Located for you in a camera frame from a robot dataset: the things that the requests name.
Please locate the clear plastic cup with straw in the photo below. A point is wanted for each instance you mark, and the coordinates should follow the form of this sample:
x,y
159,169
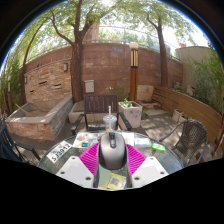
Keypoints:
x,y
109,125

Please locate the black metal chair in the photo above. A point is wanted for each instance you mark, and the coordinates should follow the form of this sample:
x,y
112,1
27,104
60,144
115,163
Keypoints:
x,y
6,146

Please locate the slender tree trunk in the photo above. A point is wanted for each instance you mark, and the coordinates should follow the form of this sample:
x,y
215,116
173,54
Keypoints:
x,y
163,60

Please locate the open white book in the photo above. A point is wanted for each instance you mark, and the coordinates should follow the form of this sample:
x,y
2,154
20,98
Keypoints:
x,y
130,137

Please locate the wooden garden lamp post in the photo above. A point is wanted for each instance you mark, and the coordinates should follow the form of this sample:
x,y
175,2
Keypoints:
x,y
133,80

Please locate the forked tree trunk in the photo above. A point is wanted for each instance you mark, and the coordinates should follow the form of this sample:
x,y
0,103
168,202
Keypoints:
x,y
77,73

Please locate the white licence plate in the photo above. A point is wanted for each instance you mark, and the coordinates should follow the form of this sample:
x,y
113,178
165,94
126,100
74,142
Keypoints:
x,y
59,151

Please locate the small white booklet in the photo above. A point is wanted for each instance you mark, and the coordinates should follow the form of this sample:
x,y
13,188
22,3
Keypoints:
x,y
142,142

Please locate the beige leaning stone slab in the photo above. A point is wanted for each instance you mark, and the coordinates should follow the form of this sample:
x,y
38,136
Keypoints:
x,y
145,93

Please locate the low stone tree bed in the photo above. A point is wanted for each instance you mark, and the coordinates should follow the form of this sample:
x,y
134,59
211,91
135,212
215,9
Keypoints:
x,y
76,113

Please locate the brown wicker armchair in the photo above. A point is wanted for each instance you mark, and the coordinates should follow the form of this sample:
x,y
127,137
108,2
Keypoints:
x,y
193,136

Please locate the dark grey computer mouse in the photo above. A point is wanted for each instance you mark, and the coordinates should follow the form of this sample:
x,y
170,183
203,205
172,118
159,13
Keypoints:
x,y
112,153

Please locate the small green object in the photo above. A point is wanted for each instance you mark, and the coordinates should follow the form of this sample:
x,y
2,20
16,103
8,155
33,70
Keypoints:
x,y
158,147

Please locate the dark wall lamp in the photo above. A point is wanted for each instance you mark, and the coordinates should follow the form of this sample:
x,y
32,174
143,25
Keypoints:
x,y
26,79
65,67

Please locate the small pale planter box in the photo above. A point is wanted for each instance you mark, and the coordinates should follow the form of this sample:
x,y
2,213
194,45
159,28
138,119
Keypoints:
x,y
178,116

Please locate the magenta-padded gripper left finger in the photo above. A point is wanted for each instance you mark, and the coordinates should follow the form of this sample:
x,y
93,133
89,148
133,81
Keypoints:
x,y
85,163

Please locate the dark wooden slatted chair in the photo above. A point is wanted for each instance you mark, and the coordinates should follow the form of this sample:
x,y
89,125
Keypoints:
x,y
100,105

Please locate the grey wall utility box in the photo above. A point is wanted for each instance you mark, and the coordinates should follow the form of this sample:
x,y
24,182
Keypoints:
x,y
89,86

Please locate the large stone raised bed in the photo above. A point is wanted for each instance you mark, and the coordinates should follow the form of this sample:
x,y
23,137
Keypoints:
x,y
33,128

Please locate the colourful picture sheet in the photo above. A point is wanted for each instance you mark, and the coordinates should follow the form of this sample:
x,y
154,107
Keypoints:
x,y
85,140

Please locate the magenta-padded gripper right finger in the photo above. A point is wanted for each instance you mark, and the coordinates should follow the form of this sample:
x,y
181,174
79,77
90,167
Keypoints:
x,y
138,163

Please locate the white planter box with plant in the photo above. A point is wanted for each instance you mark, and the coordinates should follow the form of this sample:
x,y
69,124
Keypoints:
x,y
131,115

